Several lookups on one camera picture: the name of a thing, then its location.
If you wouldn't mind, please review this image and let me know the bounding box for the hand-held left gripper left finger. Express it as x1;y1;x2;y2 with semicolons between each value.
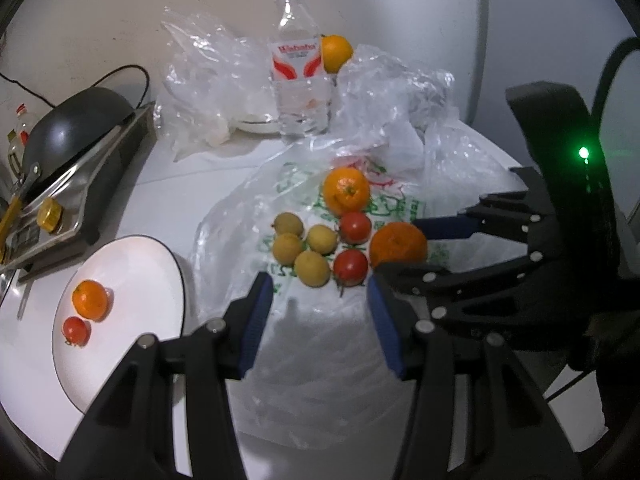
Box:
55;272;275;480

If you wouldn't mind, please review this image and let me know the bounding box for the white round plate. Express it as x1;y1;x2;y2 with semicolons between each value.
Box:
51;235;189;414

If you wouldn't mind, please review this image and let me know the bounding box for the small orange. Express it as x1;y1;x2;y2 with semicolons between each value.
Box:
71;280;112;322

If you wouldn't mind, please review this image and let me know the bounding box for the small red tomato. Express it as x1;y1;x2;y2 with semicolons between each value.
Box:
62;316;92;347

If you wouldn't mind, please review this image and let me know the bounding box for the clear plastic water bottle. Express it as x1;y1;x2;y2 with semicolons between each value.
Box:
271;0;334;149

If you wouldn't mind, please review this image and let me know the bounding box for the steel induction cooker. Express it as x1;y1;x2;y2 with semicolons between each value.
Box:
0;101;157;282

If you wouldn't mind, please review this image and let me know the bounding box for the black wok with wooden handle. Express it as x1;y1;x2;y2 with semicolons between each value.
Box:
0;86;137;264

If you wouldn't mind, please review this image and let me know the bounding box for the clear plastic bag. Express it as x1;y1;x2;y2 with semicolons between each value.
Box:
424;119;532;211
156;4;287;163
331;42;462;171

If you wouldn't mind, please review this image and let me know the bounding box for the small glass bottle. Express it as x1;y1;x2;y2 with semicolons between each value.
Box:
4;129;27;173

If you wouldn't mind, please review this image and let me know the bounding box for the black power cable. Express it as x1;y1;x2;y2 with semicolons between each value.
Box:
0;63;152;113

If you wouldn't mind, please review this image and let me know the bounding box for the white bowl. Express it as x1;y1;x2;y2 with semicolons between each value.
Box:
231;114;282;135

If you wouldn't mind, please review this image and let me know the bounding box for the yellow longan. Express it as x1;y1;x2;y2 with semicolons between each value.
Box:
306;224;340;255
272;212;305;239
272;232;305;266
293;250;332;290

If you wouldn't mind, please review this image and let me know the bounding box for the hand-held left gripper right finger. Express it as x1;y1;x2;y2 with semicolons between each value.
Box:
368;275;583;480

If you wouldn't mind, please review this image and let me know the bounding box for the orange with stem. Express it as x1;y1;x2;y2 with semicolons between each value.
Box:
320;34;355;75

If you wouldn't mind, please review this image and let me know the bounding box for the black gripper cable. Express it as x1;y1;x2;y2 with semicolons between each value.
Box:
594;36;640;128

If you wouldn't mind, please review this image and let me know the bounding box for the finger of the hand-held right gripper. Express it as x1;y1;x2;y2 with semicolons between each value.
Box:
373;250;572;357
413;166;555;247

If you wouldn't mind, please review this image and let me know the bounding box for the printed plastic bag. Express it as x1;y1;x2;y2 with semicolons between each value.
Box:
189;152;533;453

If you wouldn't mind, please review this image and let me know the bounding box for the red capped oil bottle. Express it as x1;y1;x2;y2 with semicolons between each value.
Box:
14;104;42;137

